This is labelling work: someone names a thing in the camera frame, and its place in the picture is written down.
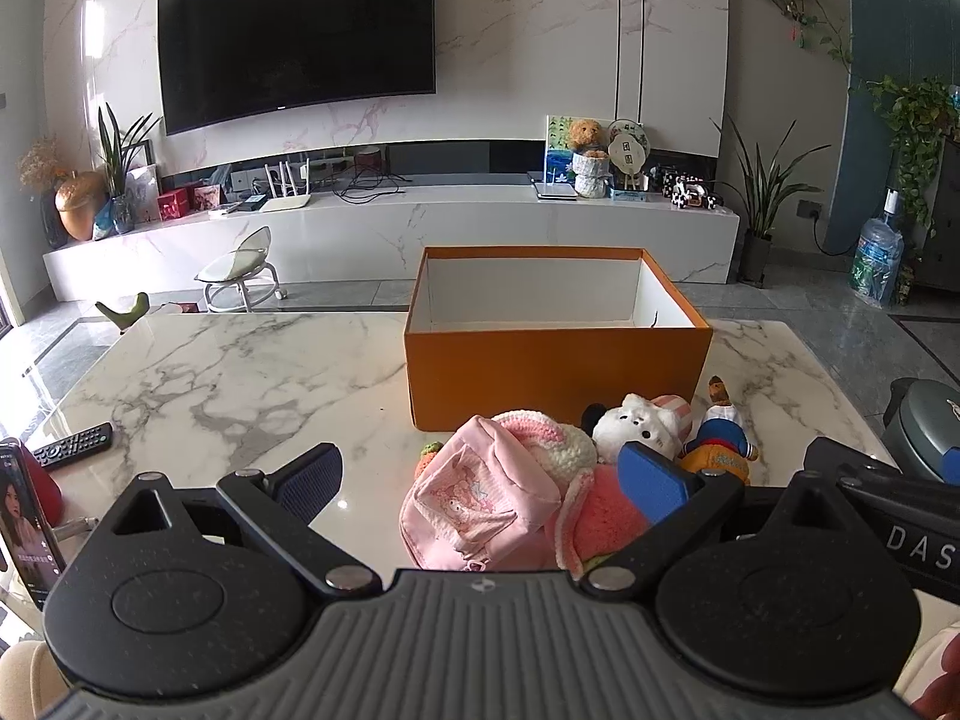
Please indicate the orange crochet fruit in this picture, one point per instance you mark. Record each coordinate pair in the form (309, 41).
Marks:
(427, 457)

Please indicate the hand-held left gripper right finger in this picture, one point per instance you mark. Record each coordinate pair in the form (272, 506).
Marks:
(651, 484)

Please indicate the wall socket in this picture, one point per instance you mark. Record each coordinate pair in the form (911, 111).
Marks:
(808, 210)

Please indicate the black white toy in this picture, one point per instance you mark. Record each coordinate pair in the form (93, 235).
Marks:
(690, 195)

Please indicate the blue green painting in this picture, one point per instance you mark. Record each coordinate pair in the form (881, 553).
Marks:
(556, 142)

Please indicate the black remote control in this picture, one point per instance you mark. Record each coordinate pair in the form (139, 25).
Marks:
(75, 444)

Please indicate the dark red box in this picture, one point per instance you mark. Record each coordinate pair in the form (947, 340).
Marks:
(182, 307)

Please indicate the red phone stand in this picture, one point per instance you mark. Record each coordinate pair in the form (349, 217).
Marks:
(49, 491)

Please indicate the white marble television cabinet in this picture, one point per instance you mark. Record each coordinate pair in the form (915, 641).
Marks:
(465, 232)

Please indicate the bear doll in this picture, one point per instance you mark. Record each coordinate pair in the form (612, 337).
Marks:
(720, 442)

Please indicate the gold acorn vase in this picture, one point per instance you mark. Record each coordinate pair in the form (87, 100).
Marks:
(79, 206)

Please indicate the black television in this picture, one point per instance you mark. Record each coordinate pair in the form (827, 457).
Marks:
(300, 30)

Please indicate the grey laptop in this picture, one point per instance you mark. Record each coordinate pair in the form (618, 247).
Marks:
(555, 191)

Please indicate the green toy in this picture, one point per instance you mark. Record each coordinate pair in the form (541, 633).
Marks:
(127, 313)

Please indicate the orchid plant in blue vase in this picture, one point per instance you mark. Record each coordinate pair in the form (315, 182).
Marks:
(116, 165)

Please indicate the white pink knitted hat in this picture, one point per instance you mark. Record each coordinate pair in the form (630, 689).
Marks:
(555, 446)

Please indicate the trailing green plant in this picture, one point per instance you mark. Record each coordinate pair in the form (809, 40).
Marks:
(915, 120)

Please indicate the teddy bear bouquet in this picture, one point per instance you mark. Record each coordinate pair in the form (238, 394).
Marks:
(589, 176)

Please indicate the white router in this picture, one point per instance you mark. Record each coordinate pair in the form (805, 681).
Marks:
(285, 202)

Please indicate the smartphone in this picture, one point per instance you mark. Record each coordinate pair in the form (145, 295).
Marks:
(26, 525)

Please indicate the white cat plush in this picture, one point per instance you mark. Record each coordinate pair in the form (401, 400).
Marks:
(637, 424)

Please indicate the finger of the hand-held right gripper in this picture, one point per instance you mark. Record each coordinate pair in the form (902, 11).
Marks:
(847, 461)

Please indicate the white rolling stool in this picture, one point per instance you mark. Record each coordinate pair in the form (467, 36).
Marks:
(240, 262)

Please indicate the dark cabinet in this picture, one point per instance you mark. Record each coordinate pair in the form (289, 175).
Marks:
(941, 232)

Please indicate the grey chair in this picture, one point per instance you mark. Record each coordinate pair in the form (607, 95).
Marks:
(919, 420)

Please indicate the orange cardboard box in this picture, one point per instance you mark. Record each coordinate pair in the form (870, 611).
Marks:
(555, 375)

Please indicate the potted long-leaf plant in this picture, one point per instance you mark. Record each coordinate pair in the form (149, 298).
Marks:
(757, 255)

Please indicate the blue water bottle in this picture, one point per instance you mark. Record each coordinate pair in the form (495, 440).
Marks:
(876, 259)

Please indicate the small black box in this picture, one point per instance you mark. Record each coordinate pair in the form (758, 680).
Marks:
(253, 202)

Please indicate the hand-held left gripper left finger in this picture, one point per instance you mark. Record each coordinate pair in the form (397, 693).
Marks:
(311, 481)

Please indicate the pink fabric bag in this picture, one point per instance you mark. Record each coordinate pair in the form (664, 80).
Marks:
(465, 502)

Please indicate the dried flowers in dark vase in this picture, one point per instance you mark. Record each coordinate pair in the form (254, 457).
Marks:
(41, 161)

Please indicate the red round tin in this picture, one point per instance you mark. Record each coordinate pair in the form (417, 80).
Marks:
(368, 162)

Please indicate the round fan ornament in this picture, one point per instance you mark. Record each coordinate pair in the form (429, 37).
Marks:
(626, 146)

